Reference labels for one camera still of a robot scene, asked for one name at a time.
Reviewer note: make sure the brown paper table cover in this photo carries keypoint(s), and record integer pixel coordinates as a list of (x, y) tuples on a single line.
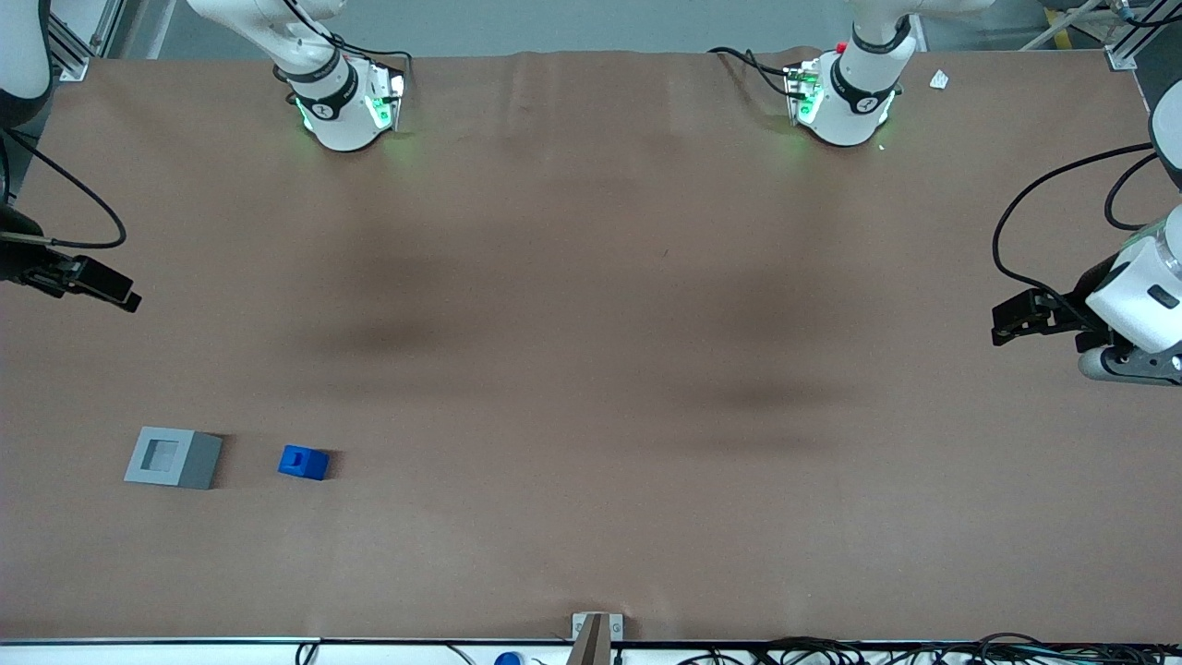
[(591, 369)]

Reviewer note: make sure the blue plastic block part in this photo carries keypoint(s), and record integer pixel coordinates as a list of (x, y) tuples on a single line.
[(305, 464)]

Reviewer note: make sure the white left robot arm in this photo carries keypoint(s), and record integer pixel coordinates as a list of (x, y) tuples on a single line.
[(854, 102)]

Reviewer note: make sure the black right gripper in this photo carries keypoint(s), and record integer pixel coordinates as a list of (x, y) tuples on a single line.
[(20, 262)]

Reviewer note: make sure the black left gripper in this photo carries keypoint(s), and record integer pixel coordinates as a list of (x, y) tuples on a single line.
[(1082, 306)]

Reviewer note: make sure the blue round cap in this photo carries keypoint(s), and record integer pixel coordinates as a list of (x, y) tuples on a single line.
[(508, 659)]

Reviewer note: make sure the metal camera post bracket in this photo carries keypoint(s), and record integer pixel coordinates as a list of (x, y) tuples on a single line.
[(596, 637)]

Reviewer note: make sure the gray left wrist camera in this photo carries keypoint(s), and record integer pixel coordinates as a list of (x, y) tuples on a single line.
[(1099, 365)]

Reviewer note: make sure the aluminium frame profile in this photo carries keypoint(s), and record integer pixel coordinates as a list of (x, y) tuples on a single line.
[(69, 46), (1122, 57)]

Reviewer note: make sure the gray square base block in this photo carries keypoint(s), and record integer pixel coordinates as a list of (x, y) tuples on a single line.
[(199, 462)]

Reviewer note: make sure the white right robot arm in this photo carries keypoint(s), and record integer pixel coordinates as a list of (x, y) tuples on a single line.
[(337, 120)]

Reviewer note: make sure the small white paper scrap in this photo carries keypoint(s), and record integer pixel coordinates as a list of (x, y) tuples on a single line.
[(939, 79)]

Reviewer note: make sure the metal base connector bracket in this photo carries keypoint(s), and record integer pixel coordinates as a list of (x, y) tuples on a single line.
[(805, 102), (383, 111)]

